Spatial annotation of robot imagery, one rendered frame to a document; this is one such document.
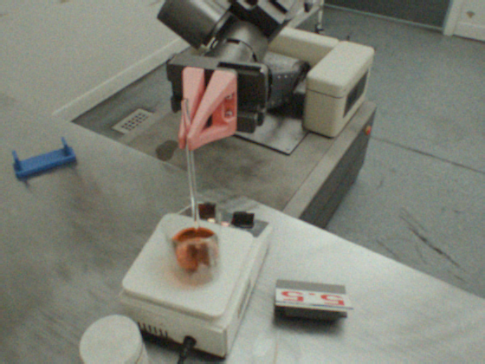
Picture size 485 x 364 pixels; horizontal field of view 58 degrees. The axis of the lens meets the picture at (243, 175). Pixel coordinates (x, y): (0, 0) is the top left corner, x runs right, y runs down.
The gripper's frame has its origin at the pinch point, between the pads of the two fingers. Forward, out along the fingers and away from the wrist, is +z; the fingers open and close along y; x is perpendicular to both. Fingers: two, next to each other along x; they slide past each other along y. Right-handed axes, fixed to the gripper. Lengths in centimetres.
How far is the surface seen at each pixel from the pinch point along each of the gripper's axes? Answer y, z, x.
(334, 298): 15.9, -3.4, 23.9
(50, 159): -34.4, -18.8, 25.1
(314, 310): 13.8, -0.9, 23.6
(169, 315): -1.4, 6.5, 19.3
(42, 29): -118, -125, 55
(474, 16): 84, -280, 88
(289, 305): 10.8, 0.3, 21.8
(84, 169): -28.3, -19.1, 26.1
